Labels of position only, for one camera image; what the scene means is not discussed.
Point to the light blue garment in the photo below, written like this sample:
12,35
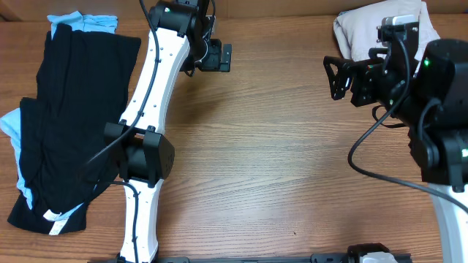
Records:
82,22

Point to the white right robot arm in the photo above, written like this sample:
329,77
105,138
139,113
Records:
433,106

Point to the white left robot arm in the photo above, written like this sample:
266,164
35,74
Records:
179,40

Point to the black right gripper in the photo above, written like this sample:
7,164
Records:
365,72

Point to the beige khaki shorts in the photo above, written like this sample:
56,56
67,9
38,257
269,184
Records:
356,30

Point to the black garment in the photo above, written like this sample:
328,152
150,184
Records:
82,84

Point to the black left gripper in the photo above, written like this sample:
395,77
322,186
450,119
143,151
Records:
214,63

